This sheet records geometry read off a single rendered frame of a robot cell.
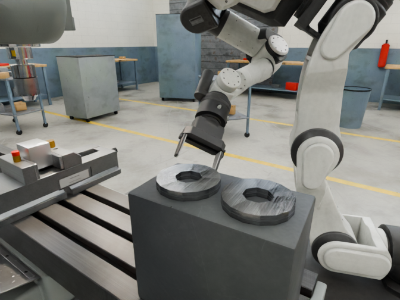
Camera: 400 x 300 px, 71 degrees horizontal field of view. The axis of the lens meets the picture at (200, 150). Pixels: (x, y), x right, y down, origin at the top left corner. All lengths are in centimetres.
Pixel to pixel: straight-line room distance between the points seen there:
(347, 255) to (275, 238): 72
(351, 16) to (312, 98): 21
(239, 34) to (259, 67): 13
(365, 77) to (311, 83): 704
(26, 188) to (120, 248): 29
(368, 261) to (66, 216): 86
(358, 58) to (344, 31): 705
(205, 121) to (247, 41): 37
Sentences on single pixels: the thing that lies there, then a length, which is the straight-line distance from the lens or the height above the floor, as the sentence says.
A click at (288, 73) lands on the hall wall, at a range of 818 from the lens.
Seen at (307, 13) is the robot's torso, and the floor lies 138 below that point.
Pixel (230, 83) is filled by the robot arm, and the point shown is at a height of 121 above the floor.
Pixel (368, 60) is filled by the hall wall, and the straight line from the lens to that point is 783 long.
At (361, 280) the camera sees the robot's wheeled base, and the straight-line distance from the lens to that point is 117.
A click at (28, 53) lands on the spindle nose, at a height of 129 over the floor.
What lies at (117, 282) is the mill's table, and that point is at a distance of 53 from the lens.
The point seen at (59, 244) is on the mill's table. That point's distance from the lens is 65.
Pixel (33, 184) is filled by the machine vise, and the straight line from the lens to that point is 77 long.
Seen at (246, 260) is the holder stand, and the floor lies 109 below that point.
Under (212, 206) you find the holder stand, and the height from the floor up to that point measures 113.
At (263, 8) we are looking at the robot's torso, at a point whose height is 139.
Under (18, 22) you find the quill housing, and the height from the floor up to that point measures 135.
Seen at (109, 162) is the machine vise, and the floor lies 98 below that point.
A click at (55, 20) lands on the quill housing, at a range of 69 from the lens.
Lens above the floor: 131
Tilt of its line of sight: 21 degrees down
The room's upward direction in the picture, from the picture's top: straight up
